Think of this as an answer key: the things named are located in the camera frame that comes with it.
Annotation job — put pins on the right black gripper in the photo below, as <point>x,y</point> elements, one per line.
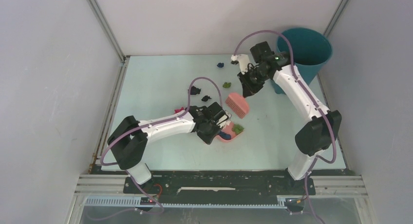
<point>248,89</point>

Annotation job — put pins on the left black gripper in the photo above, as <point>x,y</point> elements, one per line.
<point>208,139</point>

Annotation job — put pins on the pink plastic dustpan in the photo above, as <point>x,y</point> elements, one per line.
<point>228,130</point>

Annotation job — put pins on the pink plastic hand brush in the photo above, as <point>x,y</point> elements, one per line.
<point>238,104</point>

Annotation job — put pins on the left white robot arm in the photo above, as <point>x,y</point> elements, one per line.
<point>127,144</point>

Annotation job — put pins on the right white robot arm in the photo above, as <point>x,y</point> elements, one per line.
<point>321,124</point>

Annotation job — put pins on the small black paper scrap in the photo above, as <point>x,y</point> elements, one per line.
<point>206,98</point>

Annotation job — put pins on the green paper scrap far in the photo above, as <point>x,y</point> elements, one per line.
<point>227,85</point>

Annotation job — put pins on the dark blue paper scrap right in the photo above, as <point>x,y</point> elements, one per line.
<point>224,136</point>

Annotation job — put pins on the green paper scrap near brush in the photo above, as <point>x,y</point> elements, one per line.
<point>237,129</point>

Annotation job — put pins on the large black paper scrap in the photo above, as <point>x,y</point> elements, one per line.
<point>194,90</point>

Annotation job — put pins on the magenta paper scrap large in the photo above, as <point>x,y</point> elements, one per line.
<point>179,110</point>

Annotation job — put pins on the teal plastic bucket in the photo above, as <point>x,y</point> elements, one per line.
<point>311,51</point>

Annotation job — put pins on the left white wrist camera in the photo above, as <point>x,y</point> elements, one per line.
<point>224,120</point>

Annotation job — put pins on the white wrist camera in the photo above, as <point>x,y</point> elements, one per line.
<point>242,60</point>
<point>224,120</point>

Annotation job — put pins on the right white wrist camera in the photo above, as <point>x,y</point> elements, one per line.
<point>242,60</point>

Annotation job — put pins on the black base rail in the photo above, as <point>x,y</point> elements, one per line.
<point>226,187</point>

